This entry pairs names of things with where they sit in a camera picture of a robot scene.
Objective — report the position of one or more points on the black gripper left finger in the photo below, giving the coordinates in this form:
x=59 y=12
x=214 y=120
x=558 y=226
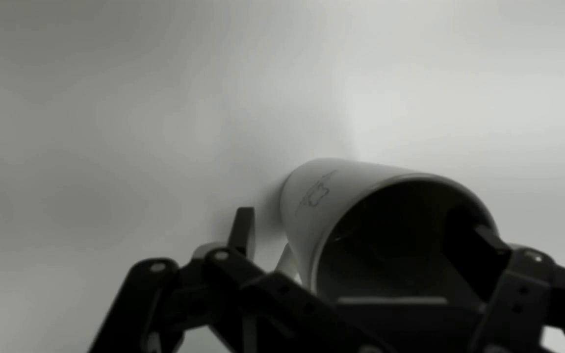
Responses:
x=165 y=306

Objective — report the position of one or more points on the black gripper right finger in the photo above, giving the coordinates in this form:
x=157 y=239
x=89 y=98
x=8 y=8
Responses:
x=524 y=286

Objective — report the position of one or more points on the white ceramic mug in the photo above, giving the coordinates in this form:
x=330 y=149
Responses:
x=334 y=202

